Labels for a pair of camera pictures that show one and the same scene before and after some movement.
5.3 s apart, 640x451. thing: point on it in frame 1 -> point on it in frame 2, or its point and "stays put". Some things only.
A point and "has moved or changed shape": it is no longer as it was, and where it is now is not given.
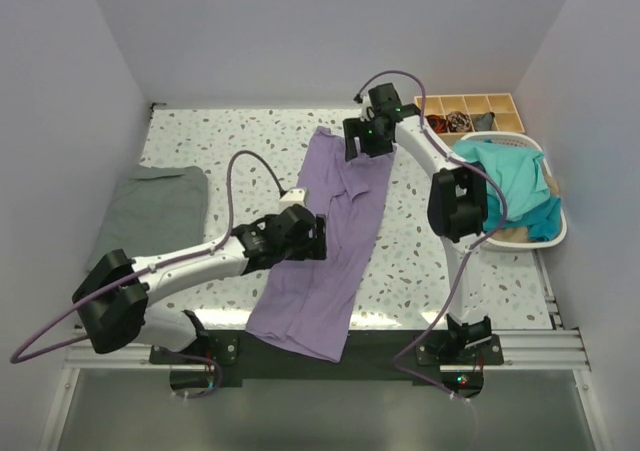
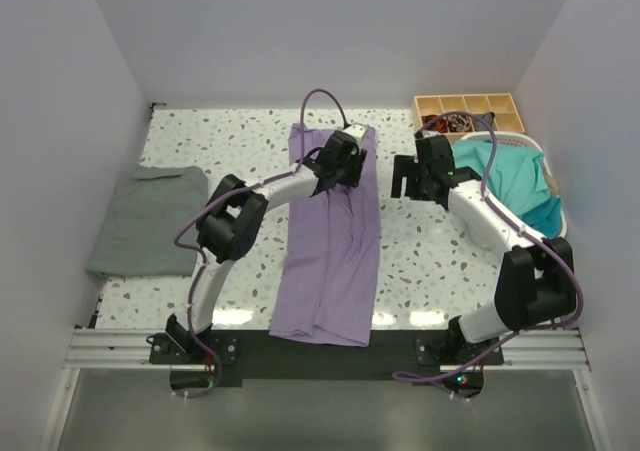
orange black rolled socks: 438,124 stays put
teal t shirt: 519,171 stays put
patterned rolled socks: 458,121 stays put
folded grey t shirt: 160,211 stays put
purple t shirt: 308,306 has moved or changed shape
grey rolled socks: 484,123 stays put
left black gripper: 312,249 -> 356,159
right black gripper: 353,128 -> 405,166
